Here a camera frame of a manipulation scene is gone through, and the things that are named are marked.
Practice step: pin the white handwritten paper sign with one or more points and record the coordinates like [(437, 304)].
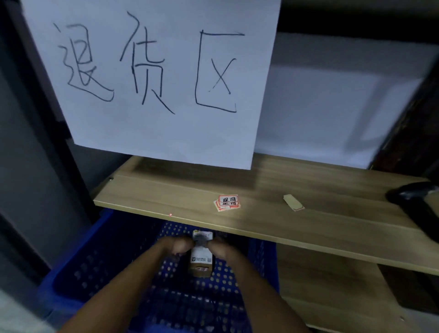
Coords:
[(161, 75)]

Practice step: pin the person's right forearm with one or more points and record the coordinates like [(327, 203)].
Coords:
[(260, 295)]

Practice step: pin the person's right fingers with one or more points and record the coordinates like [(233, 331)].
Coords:
[(214, 247)]

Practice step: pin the beige paper slip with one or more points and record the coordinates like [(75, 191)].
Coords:
[(293, 202)]

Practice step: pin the person's left fingers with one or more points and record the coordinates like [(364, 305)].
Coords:
[(184, 244)]

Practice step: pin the red and white sticker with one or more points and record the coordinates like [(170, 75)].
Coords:
[(227, 202)]

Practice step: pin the lower wooden shelf board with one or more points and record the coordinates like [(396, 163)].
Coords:
[(336, 295)]

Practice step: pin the person's left forearm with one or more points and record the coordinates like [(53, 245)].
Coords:
[(118, 290)]

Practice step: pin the blue plastic crate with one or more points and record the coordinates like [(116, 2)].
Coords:
[(164, 284)]

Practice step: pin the small brown cardboard parcel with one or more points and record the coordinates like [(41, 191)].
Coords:
[(201, 259)]

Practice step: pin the black barcode scanner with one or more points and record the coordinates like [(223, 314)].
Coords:
[(416, 205)]

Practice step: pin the person's left hand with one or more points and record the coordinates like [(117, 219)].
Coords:
[(173, 244)]

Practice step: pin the wooden shelf board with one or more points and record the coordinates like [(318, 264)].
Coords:
[(274, 205), (336, 295)]

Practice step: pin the person's right hand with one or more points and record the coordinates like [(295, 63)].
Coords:
[(222, 249)]

